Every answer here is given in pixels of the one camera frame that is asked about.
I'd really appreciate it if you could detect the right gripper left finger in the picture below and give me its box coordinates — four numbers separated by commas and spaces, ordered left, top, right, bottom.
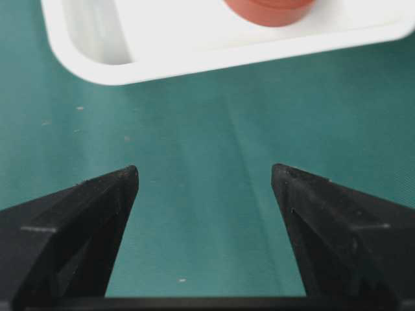
1, 165, 139, 310

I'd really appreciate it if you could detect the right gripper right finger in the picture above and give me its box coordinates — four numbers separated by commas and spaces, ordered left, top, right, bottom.
271, 164, 414, 310

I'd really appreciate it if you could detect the red tape roll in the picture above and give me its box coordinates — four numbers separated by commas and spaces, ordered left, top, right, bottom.
225, 0, 314, 27

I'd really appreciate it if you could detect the white plastic tray case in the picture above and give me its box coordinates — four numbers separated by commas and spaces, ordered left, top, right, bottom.
41, 1, 414, 86

